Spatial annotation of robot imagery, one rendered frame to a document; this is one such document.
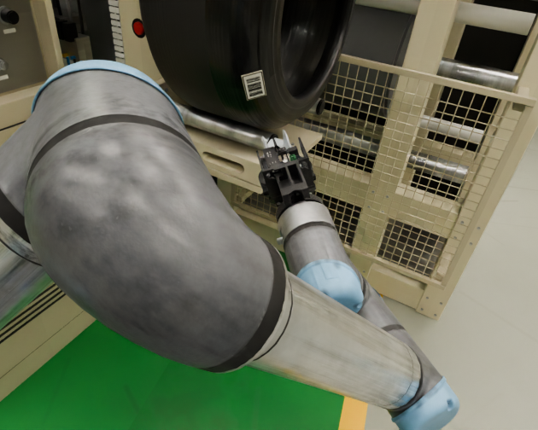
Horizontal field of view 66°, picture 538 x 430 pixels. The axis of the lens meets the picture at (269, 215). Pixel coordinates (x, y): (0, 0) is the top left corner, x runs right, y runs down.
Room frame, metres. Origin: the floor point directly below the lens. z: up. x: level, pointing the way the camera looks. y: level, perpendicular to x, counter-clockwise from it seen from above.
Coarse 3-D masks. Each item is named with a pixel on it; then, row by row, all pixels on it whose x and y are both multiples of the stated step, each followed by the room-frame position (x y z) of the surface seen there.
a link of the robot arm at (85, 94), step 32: (96, 64) 0.32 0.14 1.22; (64, 96) 0.26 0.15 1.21; (96, 96) 0.25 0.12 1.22; (128, 96) 0.26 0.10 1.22; (160, 96) 0.30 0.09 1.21; (32, 128) 0.25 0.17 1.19; (64, 128) 0.22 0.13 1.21; (0, 160) 0.24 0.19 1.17; (32, 160) 0.21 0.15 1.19; (0, 192) 0.22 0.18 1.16; (0, 224) 0.21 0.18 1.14; (0, 256) 0.21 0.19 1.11; (32, 256) 0.21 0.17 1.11; (0, 288) 0.21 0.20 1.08; (32, 288) 0.22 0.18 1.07; (0, 320) 0.21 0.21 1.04
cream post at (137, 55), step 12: (120, 0) 1.11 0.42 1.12; (132, 0) 1.09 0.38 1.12; (120, 12) 1.11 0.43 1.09; (132, 12) 1.09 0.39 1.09; (132, 24) 1.10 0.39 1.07; (132, 36) 1.10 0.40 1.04; (144, 36) 1.08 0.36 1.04; (132, 48) 1.10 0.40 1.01; (144, 48) 1.08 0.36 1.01; (132, 60) 1.10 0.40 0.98; (144, 60) 1.08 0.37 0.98; (144, 72) 1.08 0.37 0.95; (156, 72) 1.06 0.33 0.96
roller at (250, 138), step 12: (180, 108) 0.95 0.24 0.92; (192, 108) 0.95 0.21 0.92; (192, 120) 0.92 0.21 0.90; (204, 120) 0.91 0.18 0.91; (216, 120) 0.90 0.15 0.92; (228, 120) 0.90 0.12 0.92; (216, 132) 0.89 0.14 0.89; (228, 132) 0.88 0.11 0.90; (240, 132) 0.87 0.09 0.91; (252, 132) 0.86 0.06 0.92; (264, 132) 0.86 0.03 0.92; (252, 144) 0.85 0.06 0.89
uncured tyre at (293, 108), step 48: (144, 0) 0.82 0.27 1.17; (192, 0) 0.77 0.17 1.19; (240, 0) 0.75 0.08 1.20; (288, 0) 1.29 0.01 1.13; (336, 0) 1.23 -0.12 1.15; (192, 48) 0.78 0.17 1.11; (240, 48) 0.75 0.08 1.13; (288, 48) 1.23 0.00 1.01; (336, 48) 1.12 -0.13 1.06; (192, 96) 0.86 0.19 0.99; (240, 96) 0.78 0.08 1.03; (288, 96) 0.86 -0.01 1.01
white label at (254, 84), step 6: (258, 72) 0.76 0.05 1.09; (246, 78) 0.76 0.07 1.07; (252, 78) 0.76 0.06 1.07; (258, 78) 0.77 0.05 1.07; (246, 84) 0.76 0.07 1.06; (252, 84) 0.77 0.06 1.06; (258, 84) 0.77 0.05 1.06; (264, 84) 0.78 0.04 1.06; (246, 90) 0.77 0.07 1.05; (252, 90) 0.77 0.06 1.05; (258, 90) 0.78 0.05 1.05; (264, 90) 0.78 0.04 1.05; (246, 96) 0.77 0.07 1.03; (252, 96) 0.78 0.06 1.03; (258, 96) 0.78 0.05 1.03
